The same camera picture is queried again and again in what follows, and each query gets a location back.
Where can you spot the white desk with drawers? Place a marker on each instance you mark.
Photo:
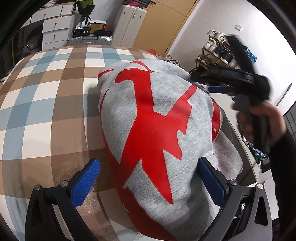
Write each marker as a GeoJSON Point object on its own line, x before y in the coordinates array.
{"type": "Point", "coordinates": [55, 25]}

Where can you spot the person's right forearm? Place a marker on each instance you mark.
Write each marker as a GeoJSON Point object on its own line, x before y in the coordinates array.
{"type": "Point", "coordinates": [286, 173]}

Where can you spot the brown cardboard box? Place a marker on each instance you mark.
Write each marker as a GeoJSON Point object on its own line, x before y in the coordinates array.
{"type": "Point", "coordinates": [98, 27]}

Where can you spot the wooden door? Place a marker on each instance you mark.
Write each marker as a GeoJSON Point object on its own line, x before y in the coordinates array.
{"type": "Point", "coordinates": [161, 20]}

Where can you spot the orange bag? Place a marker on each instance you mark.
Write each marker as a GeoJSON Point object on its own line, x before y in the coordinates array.
{"type": "Point", "coordinates": [152, 51]}

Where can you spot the silver suitcase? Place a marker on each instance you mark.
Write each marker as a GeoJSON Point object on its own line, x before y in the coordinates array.
{"type": "Point", "coordinates": [92, 41]}

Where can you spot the black bag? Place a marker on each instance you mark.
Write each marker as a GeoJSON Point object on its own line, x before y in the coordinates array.
{"type": "Point", "coordinates": [27, 41]}

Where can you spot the white light switch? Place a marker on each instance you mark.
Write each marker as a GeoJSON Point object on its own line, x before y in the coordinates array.
{"type": "Point", "coordinates": [239, 27]}

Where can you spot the black shoe box red logo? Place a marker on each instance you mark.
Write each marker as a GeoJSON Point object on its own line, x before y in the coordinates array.
{"type": "Point", "coordinates": [136, 2]}

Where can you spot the grey printed hoodie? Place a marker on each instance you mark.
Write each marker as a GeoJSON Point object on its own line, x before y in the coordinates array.
{"type": "Point", "coordinates": [161, 115]}

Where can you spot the person's right hand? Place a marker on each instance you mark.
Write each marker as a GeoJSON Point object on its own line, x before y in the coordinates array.
{"type": "Point", "coordinates": [275, 122]}

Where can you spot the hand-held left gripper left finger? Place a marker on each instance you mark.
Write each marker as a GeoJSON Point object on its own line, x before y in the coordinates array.
{"type": "Point", "coordinates": [85, 183]}

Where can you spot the pile of shoes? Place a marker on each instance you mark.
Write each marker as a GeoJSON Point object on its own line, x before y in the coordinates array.
{"type": "Point", "coordinates": [172, 60]}

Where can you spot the black flat case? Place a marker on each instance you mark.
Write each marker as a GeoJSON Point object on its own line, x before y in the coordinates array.
{"type": "Point", "coordinates": [103, 33]}

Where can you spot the white tall cabinet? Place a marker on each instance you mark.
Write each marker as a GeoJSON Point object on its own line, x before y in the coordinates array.
{"type": "Point", "coordinates": [129, 25]}

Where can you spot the metal rod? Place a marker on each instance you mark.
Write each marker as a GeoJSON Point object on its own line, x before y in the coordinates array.
{"type": "Point", "coordinates": [284, 95]}

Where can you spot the checked bed sheet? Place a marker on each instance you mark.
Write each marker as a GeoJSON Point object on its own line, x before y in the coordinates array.
{"type": "Point", "coordinates": [46, 104]}

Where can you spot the black wrapped bouquet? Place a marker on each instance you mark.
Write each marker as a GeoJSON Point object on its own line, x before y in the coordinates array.
{"type": "Point", "coordinates": [85, 10]}

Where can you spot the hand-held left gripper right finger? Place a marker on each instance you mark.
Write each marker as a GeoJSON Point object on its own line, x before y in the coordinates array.
{"type": "Point", "coordinates": [211, 183]}

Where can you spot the wooden shoe rack with shoes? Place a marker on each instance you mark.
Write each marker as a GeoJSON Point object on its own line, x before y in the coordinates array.
{"type": "Point", "coordinates": [217, 48]}

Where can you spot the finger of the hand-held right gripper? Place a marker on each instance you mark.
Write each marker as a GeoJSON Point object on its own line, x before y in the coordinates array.
{"type": "Point", "coordinates": [222, 74]}
{"type": "Point", "coordinates": [218, 90]}

